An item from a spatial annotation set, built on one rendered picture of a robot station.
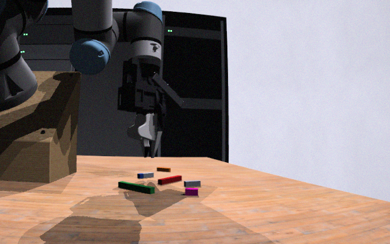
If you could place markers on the green rod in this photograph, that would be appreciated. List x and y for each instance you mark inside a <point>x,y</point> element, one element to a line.
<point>136,187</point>

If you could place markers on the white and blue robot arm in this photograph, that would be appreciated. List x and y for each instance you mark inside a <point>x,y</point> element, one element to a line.
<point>93,46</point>

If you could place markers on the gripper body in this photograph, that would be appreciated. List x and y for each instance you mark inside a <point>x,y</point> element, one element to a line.
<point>138,91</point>

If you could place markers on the orange rod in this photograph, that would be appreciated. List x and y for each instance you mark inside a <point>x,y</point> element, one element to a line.
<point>163,169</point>

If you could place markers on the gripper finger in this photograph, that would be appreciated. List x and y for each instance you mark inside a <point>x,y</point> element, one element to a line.
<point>132,132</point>
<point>154,126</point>

